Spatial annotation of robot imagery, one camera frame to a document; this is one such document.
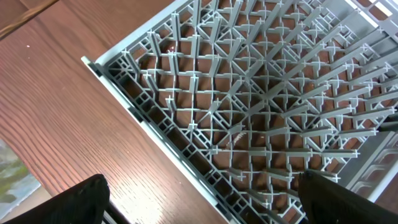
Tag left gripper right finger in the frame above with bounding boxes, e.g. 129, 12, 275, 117
298, 170, 397, 224

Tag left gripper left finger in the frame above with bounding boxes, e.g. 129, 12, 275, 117
5, 174, 110, 224

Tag grey plastic dishwasher rack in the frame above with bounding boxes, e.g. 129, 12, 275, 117
83, 0, 397, 223

